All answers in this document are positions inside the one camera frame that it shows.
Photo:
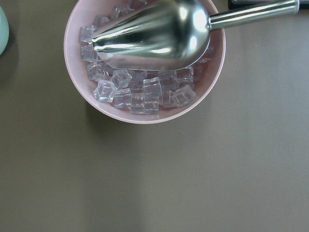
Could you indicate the clear ice cubes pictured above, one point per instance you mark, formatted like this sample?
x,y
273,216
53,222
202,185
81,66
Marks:
x,y
143,92

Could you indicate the steel ice scoop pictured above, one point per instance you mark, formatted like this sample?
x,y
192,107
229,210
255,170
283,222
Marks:
x,y
173,34

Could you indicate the pink bowl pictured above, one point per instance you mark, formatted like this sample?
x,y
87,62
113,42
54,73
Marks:
x,y
84,14

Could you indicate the green bowl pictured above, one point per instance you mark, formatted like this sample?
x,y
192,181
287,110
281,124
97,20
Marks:
x,y
4,31

